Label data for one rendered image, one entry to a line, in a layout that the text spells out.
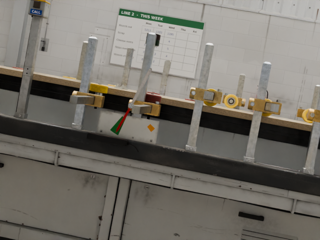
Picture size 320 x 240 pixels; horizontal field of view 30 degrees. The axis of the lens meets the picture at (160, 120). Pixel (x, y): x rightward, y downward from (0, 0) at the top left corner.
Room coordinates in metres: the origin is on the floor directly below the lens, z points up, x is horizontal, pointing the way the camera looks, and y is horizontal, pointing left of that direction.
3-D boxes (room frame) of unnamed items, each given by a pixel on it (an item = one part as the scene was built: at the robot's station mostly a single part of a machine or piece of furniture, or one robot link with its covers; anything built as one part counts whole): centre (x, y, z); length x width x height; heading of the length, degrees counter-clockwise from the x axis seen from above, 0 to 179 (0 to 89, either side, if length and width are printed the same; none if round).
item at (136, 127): (2.55, 0.13, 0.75); 0.26 x 0.01 x 0.10; 84
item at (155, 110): (2.57, 0.08, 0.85); 0.14 x 0.06 x 0.05; 84
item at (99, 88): (2.69, 0.30, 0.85); 0.08 x 0.08 x 0.11
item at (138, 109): (2.43, 0.07, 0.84); 0.43 x 0.03 x 0.04; 174
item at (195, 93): (2.54, -0.17, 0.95); 0.14 x 0.06 x 0.05; 84
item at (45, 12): (2.62, 0.61, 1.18); 0.07 x 0.07 x 0.08; 84
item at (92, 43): (2.59, 0.35, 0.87); 0.04 x 0.04 x 0.48; 84
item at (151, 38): (2.57, 0.10, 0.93); 0.04 x 0.04 x 0.48; 84
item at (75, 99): (2.50, 0.32, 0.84); 0.43 x 0.03 x 0.04; 174
